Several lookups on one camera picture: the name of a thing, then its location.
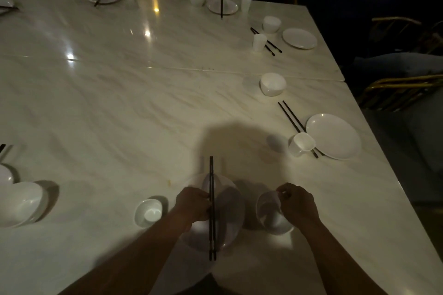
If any person's right forearm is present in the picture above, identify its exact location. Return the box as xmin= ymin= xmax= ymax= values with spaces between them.
xmin=297 ymin=217 xmax=389 ymax=295

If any person's left forearm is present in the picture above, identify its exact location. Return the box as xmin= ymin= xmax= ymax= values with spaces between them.
xmin=57 ymin=206 xmax=194 ymax=295

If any gold frame chair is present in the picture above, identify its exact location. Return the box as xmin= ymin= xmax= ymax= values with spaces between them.
xmin=370 ymin=16 xmax=443 ymax=55
xmin=357 ymin=74 xmax=443 ymax=113

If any person's left hand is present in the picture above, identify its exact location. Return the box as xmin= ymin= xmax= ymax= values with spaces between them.
xmin=175 ymin=186 xmax=213 ymax=225

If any person's right hand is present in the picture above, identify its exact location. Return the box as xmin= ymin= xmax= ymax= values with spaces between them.
xmin=276 ymin=182 xmax=321 ymax=227

